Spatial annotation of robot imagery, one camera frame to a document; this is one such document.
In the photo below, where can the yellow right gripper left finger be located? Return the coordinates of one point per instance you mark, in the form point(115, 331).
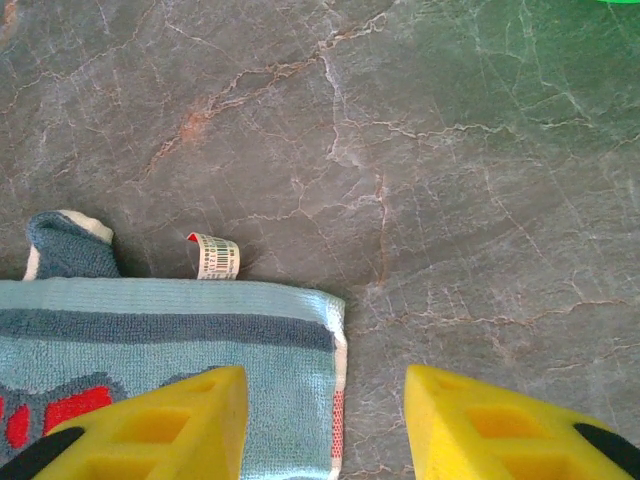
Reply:
point(175, 440)

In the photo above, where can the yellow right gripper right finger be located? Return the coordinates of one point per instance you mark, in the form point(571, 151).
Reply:
point(475, 440)

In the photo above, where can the blue striped towel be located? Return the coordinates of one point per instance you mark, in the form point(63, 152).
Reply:
point(200, 340)

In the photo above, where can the green plastic basket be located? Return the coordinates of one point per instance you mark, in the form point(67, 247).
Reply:
point(620, 1)

